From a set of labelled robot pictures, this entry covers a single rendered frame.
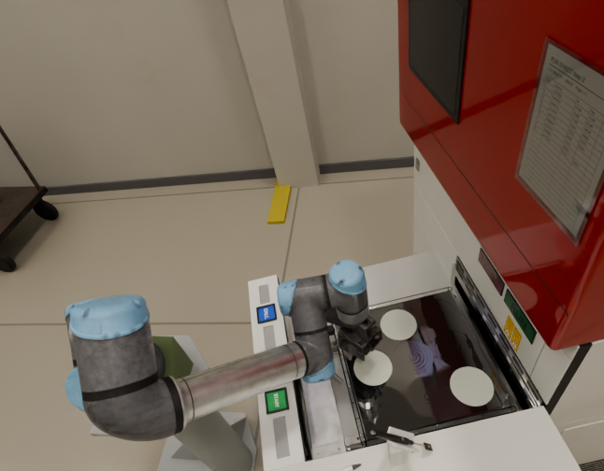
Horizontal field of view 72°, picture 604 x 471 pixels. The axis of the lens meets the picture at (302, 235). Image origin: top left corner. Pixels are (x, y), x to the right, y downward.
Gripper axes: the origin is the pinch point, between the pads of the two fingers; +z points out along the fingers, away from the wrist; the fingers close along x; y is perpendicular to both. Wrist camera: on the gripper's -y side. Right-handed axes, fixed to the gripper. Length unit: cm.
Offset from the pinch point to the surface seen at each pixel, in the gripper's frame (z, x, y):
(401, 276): 9.3, 33.7, -9.7
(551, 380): -14.7, 15.0, 41.2
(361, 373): 1.3, -3.6, 5.3
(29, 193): 60, -38, -298
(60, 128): 30, 7, -304
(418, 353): 1.4, 10.5, 13.0
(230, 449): 61, -40, -35
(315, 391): 3.3, -14.6, -1.4
